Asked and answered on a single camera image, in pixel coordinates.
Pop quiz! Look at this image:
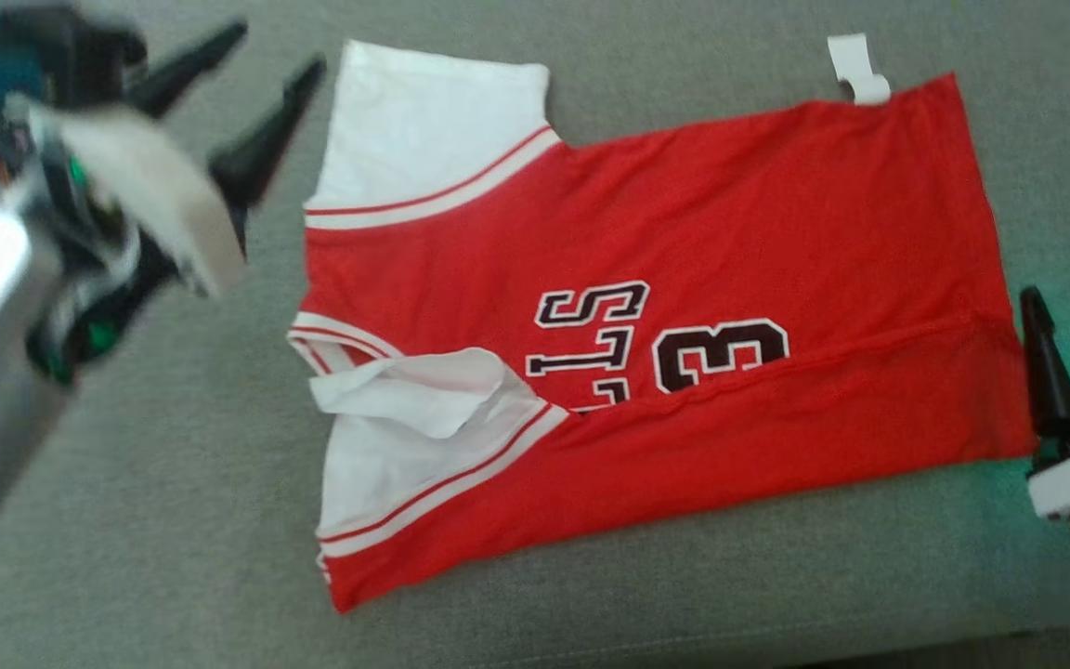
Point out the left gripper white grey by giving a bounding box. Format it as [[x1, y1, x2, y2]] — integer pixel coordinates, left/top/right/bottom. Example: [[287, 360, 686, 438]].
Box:
[[22, 19, 328, 387]]

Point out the red white basketball jersey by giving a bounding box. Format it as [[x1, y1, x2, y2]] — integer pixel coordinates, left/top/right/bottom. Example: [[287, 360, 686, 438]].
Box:
[[286, 33, 1039, 616]]

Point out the large grey sofa seat cushion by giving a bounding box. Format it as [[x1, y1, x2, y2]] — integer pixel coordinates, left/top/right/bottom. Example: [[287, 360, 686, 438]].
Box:
[[0, 0, 1070, 669]]

